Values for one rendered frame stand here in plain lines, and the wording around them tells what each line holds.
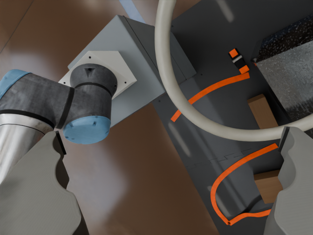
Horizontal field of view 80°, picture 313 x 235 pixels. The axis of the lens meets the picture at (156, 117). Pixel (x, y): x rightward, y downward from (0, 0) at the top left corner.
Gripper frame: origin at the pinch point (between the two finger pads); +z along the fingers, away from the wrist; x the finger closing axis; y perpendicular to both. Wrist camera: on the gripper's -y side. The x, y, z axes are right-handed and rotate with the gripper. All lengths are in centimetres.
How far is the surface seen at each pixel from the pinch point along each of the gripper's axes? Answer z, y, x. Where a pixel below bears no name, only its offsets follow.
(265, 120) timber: 110, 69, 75
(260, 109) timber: 113, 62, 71
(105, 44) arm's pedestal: 82, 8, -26
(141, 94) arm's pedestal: 71, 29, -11
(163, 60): 27.8, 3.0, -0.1
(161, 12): 28.0, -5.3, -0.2
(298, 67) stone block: 66, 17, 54
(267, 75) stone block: 78, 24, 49
